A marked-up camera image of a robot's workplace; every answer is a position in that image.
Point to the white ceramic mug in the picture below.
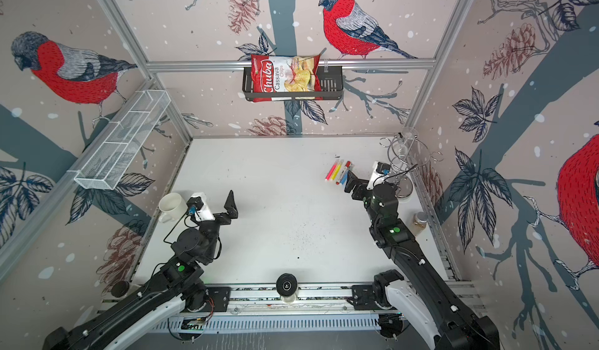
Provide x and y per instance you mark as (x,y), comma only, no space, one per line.
(172,207)

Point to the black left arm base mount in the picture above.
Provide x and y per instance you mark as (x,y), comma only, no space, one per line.
(213,299)

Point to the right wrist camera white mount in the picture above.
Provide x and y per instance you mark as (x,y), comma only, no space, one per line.
(380,171)

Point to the black wire wall basket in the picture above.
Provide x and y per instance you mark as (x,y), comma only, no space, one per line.
(325,84)

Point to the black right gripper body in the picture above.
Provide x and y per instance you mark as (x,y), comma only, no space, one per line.
(362,193)

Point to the pink highlighter pen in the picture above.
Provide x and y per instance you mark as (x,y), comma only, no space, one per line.
(332,170)

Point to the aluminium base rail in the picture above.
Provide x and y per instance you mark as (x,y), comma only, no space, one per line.
(309,298)

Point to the chrome spiral glass holder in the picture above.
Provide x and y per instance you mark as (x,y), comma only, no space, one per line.
(407,154)

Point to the white wire mesh shelf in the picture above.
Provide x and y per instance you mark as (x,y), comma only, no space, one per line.
(110,161)

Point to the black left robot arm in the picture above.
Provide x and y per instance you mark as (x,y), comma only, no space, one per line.
(174,286)

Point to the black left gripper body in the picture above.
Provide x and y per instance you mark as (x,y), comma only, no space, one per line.
(212,230)

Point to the blue marker pen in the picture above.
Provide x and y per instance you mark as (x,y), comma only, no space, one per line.
(344,177)

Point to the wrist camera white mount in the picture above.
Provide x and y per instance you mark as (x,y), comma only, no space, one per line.
(198,209)
(380,171)

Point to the yellow highlighter pen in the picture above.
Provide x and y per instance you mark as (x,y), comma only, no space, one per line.
(340,165)

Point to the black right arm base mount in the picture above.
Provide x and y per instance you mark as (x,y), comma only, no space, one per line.
(363,298)

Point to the white marker pen red end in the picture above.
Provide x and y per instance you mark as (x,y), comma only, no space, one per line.
(342,173)

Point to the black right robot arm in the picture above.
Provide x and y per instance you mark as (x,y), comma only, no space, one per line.
(414,287)

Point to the red cassava chips bag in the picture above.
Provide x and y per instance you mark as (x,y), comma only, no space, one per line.
(285,77)

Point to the black round knob on rail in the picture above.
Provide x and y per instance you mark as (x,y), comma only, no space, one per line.
(287,287)

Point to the glass spice jar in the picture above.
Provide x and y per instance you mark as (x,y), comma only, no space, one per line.
(420,220)

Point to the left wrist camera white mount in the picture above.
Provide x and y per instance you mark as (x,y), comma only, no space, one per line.
(198,209)

